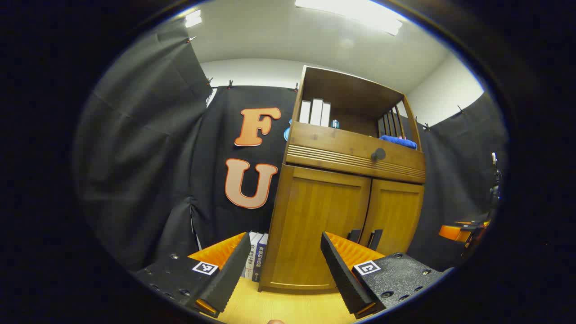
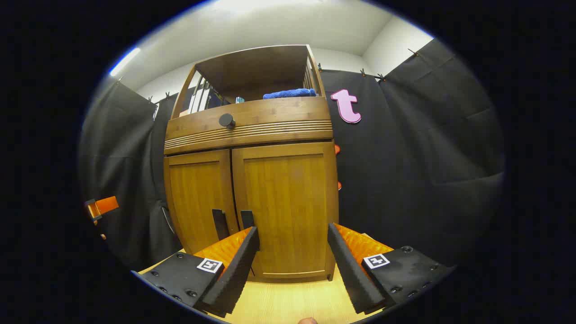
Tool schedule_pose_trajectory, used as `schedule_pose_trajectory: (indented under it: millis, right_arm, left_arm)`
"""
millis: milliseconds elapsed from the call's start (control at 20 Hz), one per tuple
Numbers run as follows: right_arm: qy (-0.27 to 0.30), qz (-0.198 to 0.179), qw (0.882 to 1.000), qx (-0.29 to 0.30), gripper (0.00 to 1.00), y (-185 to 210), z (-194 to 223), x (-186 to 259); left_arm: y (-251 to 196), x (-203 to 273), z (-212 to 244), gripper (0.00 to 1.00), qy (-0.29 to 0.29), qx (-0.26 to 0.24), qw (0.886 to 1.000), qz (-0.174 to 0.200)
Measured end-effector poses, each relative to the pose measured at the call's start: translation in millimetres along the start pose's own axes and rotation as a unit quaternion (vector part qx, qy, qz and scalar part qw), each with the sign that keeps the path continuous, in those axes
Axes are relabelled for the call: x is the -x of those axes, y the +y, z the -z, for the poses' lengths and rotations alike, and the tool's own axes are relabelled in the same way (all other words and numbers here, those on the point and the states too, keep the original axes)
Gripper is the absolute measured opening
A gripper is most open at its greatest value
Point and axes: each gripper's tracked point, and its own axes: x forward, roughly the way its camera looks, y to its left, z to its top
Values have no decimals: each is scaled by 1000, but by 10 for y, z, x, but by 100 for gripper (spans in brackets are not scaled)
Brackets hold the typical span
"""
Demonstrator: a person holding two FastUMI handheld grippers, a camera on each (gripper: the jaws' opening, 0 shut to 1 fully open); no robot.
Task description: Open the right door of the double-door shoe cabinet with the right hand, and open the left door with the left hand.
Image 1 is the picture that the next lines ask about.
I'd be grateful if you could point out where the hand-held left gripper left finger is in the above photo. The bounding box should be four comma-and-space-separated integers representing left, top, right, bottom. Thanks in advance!
133, 232, 252, 319

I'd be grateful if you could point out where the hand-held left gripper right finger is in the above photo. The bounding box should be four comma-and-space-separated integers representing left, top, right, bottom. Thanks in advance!
320, 232, 451, 320

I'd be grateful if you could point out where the wooden shoe cabinet door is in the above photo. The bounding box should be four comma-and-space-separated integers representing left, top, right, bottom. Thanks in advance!
360, 178, 424, 258
269, 164, 372, 289

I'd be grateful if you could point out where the wooden double-door shoe cabinet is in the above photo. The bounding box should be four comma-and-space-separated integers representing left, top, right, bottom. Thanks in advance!
258, 65, 427, 295

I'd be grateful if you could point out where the white paperback book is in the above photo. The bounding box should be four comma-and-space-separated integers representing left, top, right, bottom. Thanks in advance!
249, 233, 264, 280

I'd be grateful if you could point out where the dark blue paperback book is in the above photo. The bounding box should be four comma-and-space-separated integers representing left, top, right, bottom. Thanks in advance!
255, 233, 270, 283

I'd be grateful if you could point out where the blue folded cloth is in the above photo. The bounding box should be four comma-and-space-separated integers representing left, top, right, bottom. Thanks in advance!
379, 135, 418, 150

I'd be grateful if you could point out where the wooden drawer front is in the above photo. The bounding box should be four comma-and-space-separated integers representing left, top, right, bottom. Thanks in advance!
284, 121, 426, 184

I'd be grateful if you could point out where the black backdrop cloth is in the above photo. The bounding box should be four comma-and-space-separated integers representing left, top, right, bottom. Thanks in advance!
74, 18, 509, 273

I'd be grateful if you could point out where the long ceiling lamp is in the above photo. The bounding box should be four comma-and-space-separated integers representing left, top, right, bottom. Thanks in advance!
295, 0, 403, 36

